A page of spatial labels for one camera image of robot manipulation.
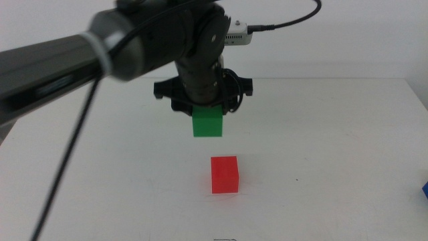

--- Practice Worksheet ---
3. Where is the green cube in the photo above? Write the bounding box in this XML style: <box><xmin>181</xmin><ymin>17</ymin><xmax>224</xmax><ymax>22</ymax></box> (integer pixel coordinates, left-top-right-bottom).
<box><xmin>191</xmin><ymin>104</ymin><xmax>224</xmax><ymax>138</ymax></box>

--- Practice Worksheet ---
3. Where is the red cube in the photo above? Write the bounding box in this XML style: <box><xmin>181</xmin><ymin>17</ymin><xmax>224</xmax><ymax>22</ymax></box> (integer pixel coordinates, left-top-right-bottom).
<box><xmin>210</xmin><ymin>155</ymin><xmax>240</xmax><ymax>195</ymax></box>

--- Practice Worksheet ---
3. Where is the thin black left gripper cable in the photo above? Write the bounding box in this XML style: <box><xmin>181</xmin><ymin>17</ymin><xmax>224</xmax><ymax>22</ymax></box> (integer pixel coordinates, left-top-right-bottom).
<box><xmin>226</xmin><ymin>68</ymin><xmax>244</xmax><ymax>114</ymax></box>

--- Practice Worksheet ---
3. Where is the black left camera cable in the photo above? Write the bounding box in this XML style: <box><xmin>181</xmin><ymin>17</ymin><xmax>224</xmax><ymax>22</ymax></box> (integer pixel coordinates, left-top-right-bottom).
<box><xmin>29</xmin><ymin>0</ymin><xmax>322</xmax><ymax>241</ymax></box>

